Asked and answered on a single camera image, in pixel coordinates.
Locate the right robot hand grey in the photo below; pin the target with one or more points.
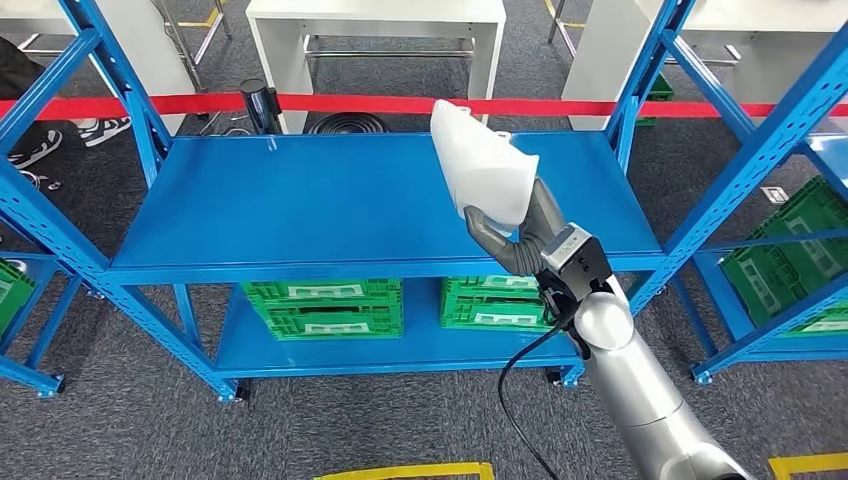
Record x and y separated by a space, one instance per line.
546 212

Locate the small white mirror cover part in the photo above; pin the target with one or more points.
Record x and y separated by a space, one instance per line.
484 166

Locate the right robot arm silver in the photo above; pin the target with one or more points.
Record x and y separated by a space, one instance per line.
629 371

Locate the blue metal shelf rack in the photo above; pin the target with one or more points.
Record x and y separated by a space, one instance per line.
748 348
298 205
33 381

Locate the white table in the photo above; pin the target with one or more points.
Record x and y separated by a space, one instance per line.
166 60
371 10
596 66

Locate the red barrier belt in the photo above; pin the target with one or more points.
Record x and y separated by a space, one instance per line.
364 104

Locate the black round stanchion base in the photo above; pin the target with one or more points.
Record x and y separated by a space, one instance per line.
348 124

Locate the floor outlet plate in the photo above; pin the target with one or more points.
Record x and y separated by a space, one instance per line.
775 195

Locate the yellow floor tape square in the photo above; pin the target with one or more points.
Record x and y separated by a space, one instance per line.
411 472
808 464

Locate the person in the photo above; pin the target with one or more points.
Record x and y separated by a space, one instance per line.
16 69

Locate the black stanchion post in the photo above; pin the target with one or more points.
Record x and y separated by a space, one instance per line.
258 106

